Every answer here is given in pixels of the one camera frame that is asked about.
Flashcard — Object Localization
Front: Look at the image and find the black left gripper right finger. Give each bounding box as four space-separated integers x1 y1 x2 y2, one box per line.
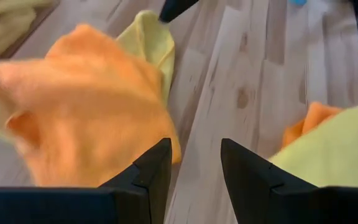
220 138 358 224

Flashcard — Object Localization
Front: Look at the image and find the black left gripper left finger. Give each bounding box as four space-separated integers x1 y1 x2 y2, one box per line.
0 138 173 224

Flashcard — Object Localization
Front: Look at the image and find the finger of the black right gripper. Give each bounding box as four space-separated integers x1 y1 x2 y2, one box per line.
158 0 200 24

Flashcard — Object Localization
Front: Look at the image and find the yellow microfiber towel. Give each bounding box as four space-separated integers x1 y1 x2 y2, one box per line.
116 9 176 105
0 0 54 58
268 99 358 189

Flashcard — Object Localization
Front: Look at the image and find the orange microfiber towel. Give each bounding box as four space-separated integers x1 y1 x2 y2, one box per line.
280 101 344 149
0 23 182 188

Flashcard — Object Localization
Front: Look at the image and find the clear plastic basket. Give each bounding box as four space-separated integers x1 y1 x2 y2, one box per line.
0 0 62 90

